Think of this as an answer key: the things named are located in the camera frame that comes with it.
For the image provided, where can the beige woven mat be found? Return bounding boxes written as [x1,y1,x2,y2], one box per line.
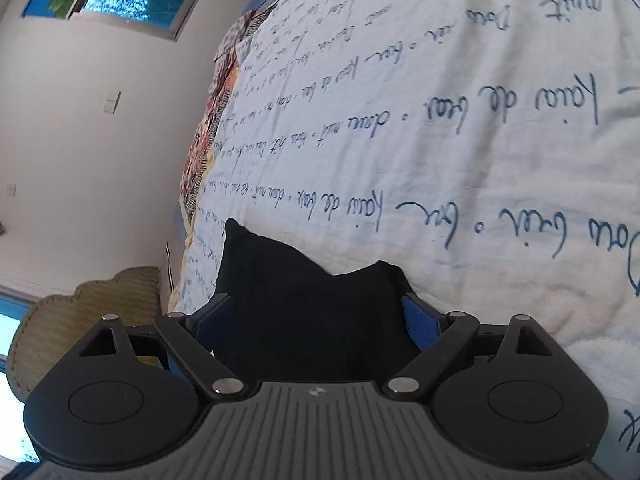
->
[6,266,164,404]

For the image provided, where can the white fluffy towel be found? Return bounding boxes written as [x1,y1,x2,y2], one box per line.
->
[565,336,640,413]

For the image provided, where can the black pants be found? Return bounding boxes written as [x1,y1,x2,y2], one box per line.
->
[212,217,427,394]

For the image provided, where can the colourful patterned sheet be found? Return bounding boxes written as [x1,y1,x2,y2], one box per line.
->
[177,7,268,223]

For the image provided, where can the white script-printed bedspread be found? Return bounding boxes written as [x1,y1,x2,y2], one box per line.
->
[169,0,640,480]

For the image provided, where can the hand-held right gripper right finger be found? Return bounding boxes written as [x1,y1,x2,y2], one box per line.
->
[387,294,557,402]

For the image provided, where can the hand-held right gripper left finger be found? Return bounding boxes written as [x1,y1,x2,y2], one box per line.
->
[79,294,247,402]

